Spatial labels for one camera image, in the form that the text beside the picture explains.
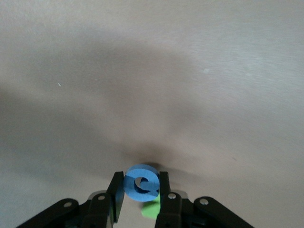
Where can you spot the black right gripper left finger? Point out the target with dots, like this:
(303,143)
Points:
(116,190)

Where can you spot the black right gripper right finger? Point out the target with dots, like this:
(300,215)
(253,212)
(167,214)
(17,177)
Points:
(165,190)

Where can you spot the blue foam letter Q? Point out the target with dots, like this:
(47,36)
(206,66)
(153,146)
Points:
(129,187)

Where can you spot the green foam letter Y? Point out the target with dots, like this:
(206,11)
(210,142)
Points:
(150,210)

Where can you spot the brown table cover sheet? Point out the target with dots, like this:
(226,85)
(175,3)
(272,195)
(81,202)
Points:
(142,59)

